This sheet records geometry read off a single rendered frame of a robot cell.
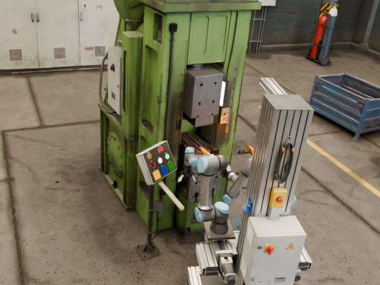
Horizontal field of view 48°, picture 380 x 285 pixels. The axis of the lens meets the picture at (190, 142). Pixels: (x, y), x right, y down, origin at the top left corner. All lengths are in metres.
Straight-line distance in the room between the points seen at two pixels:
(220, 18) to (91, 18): 5.29
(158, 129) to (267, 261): 1.65
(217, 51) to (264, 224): 1.75
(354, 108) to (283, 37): 4.83
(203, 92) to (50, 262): 2.16
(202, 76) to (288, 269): 1.77
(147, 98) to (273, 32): 7.68
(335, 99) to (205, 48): 4.10
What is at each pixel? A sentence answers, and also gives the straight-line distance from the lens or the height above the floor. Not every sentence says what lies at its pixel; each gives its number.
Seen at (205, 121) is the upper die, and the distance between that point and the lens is 4.05.
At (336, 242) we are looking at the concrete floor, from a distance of 5.06.
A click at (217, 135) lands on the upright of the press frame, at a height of 1.04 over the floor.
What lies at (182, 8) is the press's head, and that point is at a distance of 3.65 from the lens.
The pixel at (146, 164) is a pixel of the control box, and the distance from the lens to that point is 3.67.
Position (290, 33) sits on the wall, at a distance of 11.93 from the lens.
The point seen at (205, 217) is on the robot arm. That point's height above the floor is 1.00.
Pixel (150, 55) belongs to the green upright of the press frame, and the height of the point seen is 1.83.
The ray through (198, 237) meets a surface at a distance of 4.67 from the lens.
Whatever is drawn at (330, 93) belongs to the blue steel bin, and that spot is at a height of 0.53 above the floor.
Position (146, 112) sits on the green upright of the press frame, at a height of 1.25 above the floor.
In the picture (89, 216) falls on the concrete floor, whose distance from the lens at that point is 4.92.
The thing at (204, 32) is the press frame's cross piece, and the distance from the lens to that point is 3.89.
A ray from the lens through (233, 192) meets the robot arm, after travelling 3.67.
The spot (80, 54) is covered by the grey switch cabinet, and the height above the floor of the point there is 0.35.
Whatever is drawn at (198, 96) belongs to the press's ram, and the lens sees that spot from 3.89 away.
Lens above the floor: 3.02
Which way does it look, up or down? 28 degrees down
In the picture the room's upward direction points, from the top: 5 degrees clockwise
